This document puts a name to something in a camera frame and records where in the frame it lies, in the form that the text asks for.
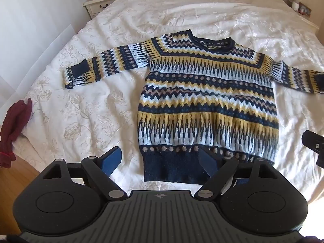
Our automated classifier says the navy yellow patterned knit sweater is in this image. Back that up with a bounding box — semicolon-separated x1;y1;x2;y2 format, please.
64;30;323;184

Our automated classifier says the white embroidered bedspread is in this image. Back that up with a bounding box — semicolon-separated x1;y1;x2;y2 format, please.
11;0;324;203

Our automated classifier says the dark red cloth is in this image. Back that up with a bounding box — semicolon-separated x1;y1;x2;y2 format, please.
1;98;32;168

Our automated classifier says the white jar on right nightstand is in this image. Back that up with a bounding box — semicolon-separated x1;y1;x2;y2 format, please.
292;1;299;12

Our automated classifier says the cream left nightstand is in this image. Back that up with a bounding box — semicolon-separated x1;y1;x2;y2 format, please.
83;0;116;19

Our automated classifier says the right nightstand picture frame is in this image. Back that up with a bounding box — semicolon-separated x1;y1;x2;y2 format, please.
298;2;311;18

